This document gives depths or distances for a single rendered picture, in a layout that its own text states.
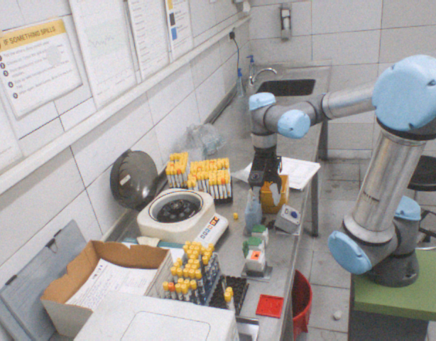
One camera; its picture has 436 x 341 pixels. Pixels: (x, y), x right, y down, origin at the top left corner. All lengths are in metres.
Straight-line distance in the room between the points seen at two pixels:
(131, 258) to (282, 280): 0.47
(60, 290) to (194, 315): 0.56
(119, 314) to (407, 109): 0.64
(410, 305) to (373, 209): 0.33
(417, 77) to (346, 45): 2.61
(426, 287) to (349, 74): 2.42
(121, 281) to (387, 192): 0.79
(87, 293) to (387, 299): 0.84
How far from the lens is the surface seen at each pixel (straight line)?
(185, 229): 1.23
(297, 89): 3.02
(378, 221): 0.89
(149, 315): 0.75
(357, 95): 0.97
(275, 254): 1.25
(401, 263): 1.11
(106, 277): 1.23
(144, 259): 1.19
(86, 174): 1.31
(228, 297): 1.00
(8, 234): 1.11
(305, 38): 3.29
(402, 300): 1.12
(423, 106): 0.69
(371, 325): 1.22
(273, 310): 1.10
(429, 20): 3.31
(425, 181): 2.11
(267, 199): 1.39
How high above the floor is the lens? 1.72
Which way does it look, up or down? 29 degrees down
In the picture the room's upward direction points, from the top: 9 degrees counter-clockwise
